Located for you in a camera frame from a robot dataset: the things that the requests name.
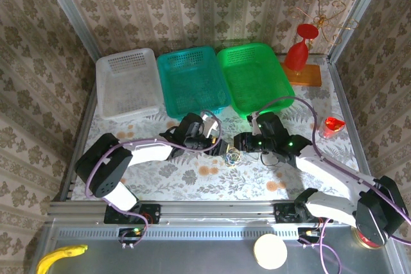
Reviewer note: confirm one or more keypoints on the red goblet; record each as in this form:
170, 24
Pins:
297, 56

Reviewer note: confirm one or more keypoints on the clear cup with red contents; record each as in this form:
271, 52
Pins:
332, 126

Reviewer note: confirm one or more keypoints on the floral table cover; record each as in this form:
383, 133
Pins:
224, 184

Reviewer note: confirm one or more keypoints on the round red gold tin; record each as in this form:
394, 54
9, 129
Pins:
369, 244

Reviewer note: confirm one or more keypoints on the cream round lid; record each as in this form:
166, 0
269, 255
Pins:
269, 251

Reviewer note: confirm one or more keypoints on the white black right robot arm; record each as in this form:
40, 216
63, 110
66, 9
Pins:
334, 171

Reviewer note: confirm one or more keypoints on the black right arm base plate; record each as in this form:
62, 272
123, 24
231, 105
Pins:
285, 214

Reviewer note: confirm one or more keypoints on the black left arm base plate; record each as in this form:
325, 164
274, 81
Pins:
151, 213

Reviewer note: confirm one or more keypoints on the wooden board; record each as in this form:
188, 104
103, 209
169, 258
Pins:
308, 76

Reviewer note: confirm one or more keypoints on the yellow banana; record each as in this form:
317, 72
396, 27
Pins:
54, 256

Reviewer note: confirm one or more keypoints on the white plastic basket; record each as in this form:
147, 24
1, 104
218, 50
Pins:
128, 88

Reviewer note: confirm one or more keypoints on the grey metal shelf plate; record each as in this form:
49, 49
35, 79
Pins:
192, 254

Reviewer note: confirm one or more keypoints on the aluminium side rail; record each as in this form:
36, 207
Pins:
344, 94
78, 145

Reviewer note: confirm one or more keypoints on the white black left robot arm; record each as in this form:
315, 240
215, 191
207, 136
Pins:
147, 152

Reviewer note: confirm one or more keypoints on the green plastic basket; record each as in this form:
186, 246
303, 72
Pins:
253, 78

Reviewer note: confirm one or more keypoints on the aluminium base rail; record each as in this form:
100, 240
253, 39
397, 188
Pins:
218, 211

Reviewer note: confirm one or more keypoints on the small black connector box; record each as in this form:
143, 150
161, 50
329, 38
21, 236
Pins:
131, 235
306, 235

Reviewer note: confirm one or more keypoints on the aluminium frame post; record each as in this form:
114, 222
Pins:
66, 1
363, 1

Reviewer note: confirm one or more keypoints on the teal plastic basket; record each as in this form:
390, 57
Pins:
192, 84

